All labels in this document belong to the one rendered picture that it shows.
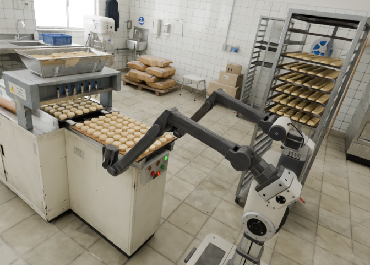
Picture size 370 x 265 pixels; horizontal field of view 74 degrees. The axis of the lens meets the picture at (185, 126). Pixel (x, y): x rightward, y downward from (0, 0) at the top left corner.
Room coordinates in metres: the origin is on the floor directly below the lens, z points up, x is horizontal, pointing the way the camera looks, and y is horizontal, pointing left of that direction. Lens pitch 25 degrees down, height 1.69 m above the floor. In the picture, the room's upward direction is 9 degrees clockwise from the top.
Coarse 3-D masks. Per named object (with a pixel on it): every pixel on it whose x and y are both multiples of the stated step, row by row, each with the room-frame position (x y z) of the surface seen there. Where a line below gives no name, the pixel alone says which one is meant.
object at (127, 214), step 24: (72, 144) 1.46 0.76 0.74; (72, 168) 1.47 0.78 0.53; (96, 168) 1.33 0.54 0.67; (72, 192) 1.48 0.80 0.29; (96, 192) 1.34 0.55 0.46; (120, 192) 1.22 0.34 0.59; (144, 192) 1.25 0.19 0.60; (96, 216) 1.34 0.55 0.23; (120, 216) 1.22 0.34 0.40; (144, 216) 1.27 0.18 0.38; (120, 240) 1.21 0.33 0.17; (144, 240) 1.30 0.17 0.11
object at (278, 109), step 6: (276, 108) 2.01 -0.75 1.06; (282, 108) 2.11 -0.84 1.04; (288, 108) 2.07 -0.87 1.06; (282, 114) 1.94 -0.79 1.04; (288, 114) 1.90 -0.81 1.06; (294, 114) 1.98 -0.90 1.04; (300, 114) 1.95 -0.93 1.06; (306, 114) 1.97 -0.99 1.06; (300, 120) 1.81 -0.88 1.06; (306, 120) 1.84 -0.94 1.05; (312, 120) 1.84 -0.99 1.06; (318, 120) 1.90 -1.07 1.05
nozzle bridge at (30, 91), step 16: (16, 80) 1.42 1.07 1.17; (32, 80) 1.42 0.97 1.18; (48, 80) 1.47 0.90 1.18; (64, 80) 1.53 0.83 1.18; (80, 80) 1.73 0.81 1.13; (96, 80) 1.85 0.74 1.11; (112, 80) 1.95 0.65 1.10; (16, 96) 1.43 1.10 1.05; (32, 96) 1.35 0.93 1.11; (48, 96) 1.52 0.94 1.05; (64, 96) 1.57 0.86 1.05; (80, 96) 1.67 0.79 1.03; (32, 128) 1.42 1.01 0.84
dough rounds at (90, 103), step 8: (48, 104) 1.71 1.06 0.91; (64, 104) 1.73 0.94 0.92; (72, 104) 1.76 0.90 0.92; (80, 104) 1.78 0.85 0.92; (88, 104) 1.83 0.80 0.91; (96, 104) 1.82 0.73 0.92; (56, 112) 1.56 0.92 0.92; (64, 112) 1.59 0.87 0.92; (72, 112) 1.60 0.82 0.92; (80, 112) 1.63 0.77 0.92
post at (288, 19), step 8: (288, 16) 1.95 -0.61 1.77; (288, 24) 1.94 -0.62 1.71; (280, 40) 1.95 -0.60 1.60; (280, 48) 1.94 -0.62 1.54; (272, 72) 1.95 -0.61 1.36; (272, 80) 1.95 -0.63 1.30; (264, 96) 1.95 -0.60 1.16; (264, 104) 1.94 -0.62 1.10; (256, 128) 1.95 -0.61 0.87; (256, 136) 1.96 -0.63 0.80; (240, 184) 1.95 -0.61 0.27
